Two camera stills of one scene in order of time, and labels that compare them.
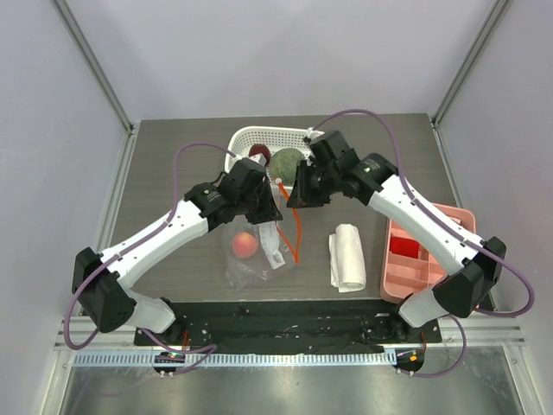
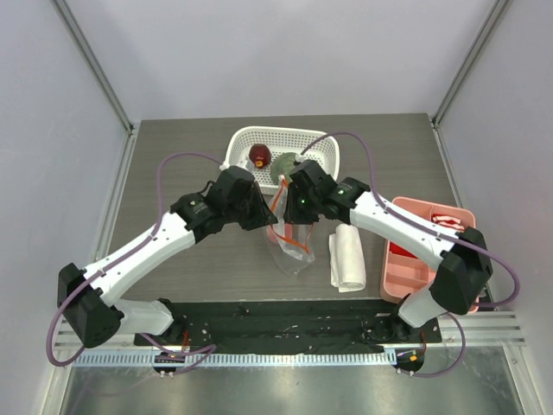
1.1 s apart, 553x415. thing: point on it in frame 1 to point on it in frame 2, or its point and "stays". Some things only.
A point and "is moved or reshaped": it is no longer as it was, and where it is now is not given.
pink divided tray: [405, 267] stays
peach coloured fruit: [245, 245] to [273, 234]
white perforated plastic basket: [242, 139] stays
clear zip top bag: [254, 252] is moved or reshaped
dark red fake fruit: [263, 150] stays
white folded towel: [347, 265] stays
